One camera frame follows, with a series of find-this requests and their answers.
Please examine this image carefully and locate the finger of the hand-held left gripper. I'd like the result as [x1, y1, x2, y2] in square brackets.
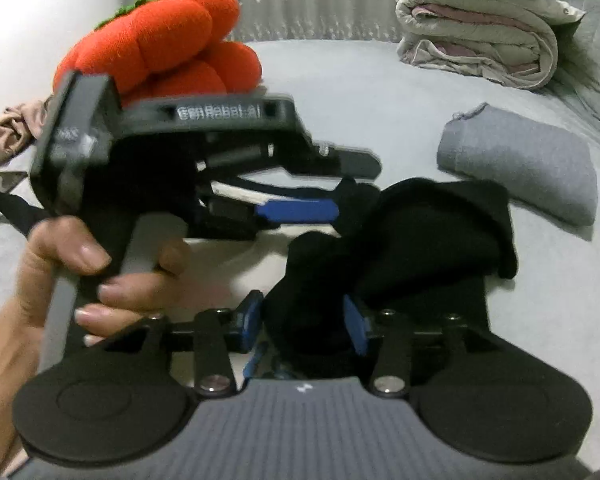
[322, 142, 382, 181]
[252, 199, 340, 226]

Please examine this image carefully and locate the person's left hand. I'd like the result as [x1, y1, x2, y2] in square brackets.
[17, 215, 191, 348]

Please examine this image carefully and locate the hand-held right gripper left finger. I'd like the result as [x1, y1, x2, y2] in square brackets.
[102, 290, 264, 395]

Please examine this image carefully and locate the black strap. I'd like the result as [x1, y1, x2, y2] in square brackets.
[0, 194, 51, 238]

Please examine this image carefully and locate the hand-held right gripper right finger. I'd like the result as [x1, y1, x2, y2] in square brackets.
[342, 294, 503, 397]

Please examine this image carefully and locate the orange pumpkin cushion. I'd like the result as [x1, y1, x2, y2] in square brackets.
[52, 0, 263, 108]

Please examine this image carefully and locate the person's left forearm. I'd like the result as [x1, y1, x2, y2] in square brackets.
[0, 305, 48, 480]

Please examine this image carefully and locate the grey sweater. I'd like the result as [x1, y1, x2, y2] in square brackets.
[437, 102, 599, 227]

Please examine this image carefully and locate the beige crumpled cloth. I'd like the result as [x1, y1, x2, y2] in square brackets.
[0, 100, 56, 166]

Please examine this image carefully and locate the cream sweatshirt with black sleeves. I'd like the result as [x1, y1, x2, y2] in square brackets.
[180, 175, 518, 381]

